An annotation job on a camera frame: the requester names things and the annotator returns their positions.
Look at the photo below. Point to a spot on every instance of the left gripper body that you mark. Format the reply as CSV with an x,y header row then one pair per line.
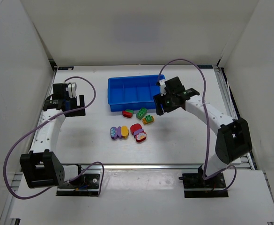
x,y
73,106

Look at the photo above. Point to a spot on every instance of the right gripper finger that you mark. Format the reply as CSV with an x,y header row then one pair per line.
x,y
167,87
157,101

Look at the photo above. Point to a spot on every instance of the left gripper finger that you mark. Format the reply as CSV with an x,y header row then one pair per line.
x,y
81,101
77,113

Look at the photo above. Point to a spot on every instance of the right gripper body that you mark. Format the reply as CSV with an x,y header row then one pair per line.
x,y
163,103

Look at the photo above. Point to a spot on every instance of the small green lego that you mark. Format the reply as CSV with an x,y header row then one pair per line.
x,y
148,118

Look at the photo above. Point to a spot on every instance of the green number two lego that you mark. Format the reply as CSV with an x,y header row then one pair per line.
x,y
141,113

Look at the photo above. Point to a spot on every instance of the red green curved lego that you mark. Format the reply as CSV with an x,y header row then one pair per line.
x,y
128,113

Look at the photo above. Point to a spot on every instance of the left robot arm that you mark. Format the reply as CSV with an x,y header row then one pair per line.
x,y
40,165

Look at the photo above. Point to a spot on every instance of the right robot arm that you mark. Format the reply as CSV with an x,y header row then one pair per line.
x,y
233,138

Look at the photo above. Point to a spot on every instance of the blue divided bin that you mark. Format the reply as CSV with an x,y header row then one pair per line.
x,y
132,92

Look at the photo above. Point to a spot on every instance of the red flower lego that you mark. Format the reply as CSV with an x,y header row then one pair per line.
x,y
141,137

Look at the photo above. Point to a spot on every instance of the purple paw lego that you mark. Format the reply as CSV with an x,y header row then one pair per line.
x,y
113,133

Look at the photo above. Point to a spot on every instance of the purple flower lego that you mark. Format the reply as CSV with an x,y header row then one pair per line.
x,y
119,135

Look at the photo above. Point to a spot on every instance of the yellow rounded lego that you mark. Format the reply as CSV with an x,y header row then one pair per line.
x,y
124,132

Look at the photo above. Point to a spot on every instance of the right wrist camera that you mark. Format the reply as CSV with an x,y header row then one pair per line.
x,y
162,85

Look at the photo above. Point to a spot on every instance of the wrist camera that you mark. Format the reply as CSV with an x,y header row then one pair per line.
x,y
162,85
72,87

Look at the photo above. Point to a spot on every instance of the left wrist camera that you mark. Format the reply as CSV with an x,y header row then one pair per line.
x,y
72,87

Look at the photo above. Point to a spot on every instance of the aluminium frame rail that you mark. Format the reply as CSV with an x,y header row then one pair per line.
x,y
243,165

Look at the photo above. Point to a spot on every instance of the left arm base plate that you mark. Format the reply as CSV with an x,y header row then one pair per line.
x,y
88,185

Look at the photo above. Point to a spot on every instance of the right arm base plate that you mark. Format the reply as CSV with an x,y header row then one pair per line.
x,y
195,187

